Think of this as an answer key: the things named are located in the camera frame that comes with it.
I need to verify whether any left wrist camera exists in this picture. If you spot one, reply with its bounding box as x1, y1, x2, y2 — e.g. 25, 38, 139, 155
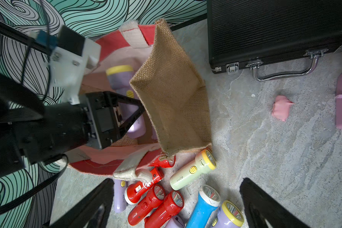
47, 25, 101, 105

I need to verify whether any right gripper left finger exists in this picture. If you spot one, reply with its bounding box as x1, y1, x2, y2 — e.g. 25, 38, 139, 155
43, 178, 114, 228

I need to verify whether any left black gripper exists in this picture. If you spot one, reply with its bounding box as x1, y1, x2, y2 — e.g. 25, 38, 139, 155
12, 91, 145, 164

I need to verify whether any small pink eraser piece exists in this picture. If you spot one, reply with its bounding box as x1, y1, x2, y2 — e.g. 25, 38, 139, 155
272, 95, 294, 122

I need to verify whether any blue flashlight white head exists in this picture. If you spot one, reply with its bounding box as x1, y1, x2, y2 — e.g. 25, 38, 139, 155
185, 184, 221, 228

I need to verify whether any black hard carry case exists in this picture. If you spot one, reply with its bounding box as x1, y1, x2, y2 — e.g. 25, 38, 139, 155
207, 1, 342, 81

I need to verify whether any red flashlight middle left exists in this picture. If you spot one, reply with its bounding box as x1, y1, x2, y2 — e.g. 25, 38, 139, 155
128, 184, 166, 226

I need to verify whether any red jute tote bag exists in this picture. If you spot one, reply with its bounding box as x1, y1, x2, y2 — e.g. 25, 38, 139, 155
68, 19, 212, 182

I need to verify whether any red flashlight near bag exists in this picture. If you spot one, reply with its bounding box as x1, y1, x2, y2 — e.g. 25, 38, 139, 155
148, 155, 176, 168

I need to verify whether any red flashlight white head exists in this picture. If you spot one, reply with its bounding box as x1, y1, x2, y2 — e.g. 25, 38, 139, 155
124, 167, 164, 205

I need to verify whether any red flashlight middle right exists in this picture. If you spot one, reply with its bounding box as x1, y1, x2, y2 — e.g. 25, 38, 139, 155
144, 191, 184, 228

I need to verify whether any purple flashlight yellow head bottom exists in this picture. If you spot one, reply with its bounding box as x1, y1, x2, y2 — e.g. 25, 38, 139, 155
165, 215, 185, 228

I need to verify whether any pale green flashlight upper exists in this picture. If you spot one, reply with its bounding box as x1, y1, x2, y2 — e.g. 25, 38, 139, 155
170, 149, 216, 191

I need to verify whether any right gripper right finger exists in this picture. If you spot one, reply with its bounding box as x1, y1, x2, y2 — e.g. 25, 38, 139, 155
239, 178, 308, 228

